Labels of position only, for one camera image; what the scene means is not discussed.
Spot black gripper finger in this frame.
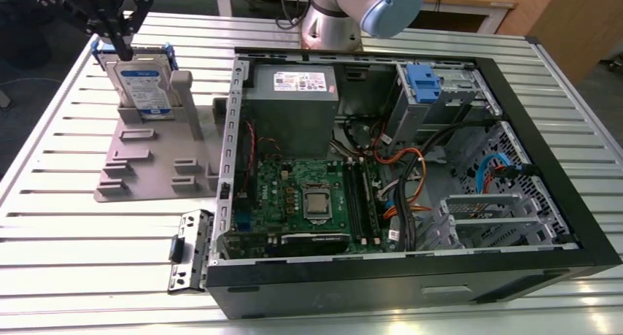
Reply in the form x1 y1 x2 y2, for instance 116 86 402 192
38 0 130 62
116 0 156 61

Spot hard disk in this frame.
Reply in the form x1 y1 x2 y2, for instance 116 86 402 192
91 42 178 121

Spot metal disk bay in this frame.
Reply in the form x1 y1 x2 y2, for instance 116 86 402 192
423 192 581 252

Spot grey power supply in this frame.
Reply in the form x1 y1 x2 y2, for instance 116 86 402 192
242 63 340 161

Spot grey parts rack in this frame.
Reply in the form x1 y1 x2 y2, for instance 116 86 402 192
92 70 232 204

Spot green motherboard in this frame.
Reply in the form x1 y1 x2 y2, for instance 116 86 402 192
231 158 391 255

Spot black round fan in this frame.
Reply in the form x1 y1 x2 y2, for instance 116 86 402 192
344 119 380 150

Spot blue plastic drive latch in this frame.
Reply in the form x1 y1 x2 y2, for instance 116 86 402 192
403 63 442 104

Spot metal optical drive cage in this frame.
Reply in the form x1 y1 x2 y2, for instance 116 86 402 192
387 61 503 146

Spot silver CPU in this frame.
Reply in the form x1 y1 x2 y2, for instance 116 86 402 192
304 192 331 215

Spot black RAM slot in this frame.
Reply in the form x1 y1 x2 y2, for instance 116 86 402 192
343 156 366 242
358 155 383 242

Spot CPU socket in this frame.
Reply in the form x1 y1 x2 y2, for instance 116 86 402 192
300 182 338 226

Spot black graphics card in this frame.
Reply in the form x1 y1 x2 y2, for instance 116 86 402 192
218 231 351 258

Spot black open PC case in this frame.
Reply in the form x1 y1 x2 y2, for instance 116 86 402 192
204 46 623 320

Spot wooden cabinet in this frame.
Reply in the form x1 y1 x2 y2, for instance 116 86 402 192
500 0 623 84

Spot red and black wire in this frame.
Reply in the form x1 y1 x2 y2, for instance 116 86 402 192
246 119 259 199

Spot metal case bracket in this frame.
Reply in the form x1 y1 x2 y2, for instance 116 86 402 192
168 209 215 296

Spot orange power wires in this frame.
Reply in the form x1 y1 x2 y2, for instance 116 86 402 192
374 148 432 219

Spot blue data wire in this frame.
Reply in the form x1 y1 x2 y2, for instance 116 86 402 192
476 154 524 196

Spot black wire connector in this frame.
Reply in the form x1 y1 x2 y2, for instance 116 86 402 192
491 163 544 185

